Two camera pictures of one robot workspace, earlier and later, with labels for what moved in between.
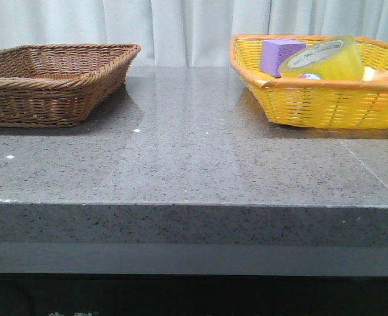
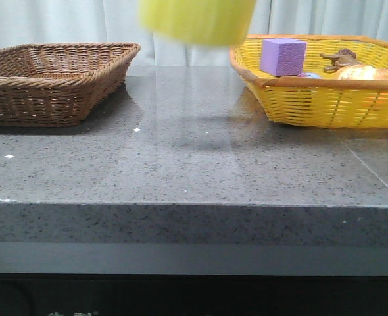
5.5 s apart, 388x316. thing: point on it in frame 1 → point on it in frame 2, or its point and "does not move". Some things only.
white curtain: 181,33 does not move
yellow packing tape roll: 336,58 → 212,23
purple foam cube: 273,51 does not move
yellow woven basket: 308,101 does not move
